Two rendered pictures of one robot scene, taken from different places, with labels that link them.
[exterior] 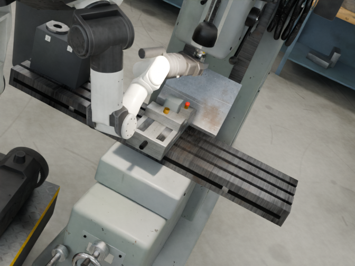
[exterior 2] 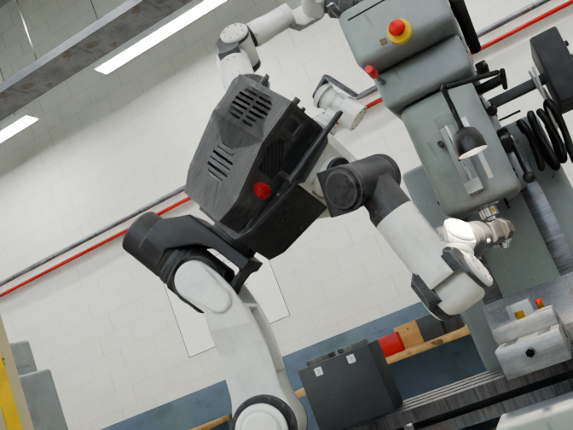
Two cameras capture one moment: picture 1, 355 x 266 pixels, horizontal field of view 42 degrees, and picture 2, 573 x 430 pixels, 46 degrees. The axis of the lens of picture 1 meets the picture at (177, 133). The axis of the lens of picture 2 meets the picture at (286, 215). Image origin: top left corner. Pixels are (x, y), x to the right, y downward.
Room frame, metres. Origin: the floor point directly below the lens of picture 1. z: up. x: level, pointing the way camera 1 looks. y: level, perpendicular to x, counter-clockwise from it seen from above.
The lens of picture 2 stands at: (-0.25, 0.22, 1.12)
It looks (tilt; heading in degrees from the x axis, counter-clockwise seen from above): 12 degrees up; 10
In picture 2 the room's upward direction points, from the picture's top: 22 degrees counter-clockwise
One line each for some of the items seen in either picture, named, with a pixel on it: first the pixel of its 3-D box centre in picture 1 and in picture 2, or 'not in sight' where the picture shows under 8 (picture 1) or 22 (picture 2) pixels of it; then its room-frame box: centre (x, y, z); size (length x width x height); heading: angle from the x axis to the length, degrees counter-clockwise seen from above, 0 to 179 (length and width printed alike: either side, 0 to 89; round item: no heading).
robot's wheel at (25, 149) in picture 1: (25, 168); not in sight; (1.49, 0.56, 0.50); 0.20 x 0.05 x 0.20; 92
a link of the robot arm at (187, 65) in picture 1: (180, 65); (481, 238); (1.50, 0.08, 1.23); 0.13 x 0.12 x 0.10; 56
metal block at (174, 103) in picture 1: (172, 105); (522, 313); (1.58, 0.06, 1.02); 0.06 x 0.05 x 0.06; 80
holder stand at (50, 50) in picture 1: (64, 53); (349, 384); (1.67, 0.56, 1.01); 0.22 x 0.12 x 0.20; 82
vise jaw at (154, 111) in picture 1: (165, 116); (525, 325); (1.52, 0.07, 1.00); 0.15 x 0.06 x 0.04; 80
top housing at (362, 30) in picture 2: not in sight; (411, 43); (1.59, 0.03, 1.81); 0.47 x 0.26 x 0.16; 171
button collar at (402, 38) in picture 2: not in sight; (399, 31); (1.35, 0.07, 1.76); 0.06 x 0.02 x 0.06; 81
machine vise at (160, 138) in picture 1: (165, 121); (532, 337); (1.55, 0.06, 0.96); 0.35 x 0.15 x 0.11; 170
